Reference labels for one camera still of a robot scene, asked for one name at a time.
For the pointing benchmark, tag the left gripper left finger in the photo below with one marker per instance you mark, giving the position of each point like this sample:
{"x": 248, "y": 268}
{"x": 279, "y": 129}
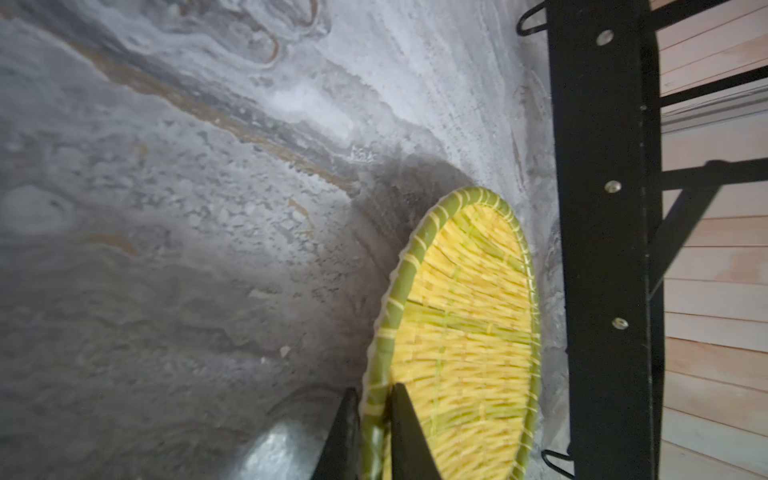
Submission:
{"x": 340, "y": 453}

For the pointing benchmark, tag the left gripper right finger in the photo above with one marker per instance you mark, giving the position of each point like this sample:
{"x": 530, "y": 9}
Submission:
{"x": 410, "y": 454}

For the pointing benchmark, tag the yellow round plate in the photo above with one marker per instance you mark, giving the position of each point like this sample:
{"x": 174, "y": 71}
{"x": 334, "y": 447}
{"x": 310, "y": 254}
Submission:
{"x": 459, "y": 327}

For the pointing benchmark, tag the black two-tier dish rack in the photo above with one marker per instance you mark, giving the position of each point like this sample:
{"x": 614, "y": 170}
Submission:
{"x": 659, "y": 111}

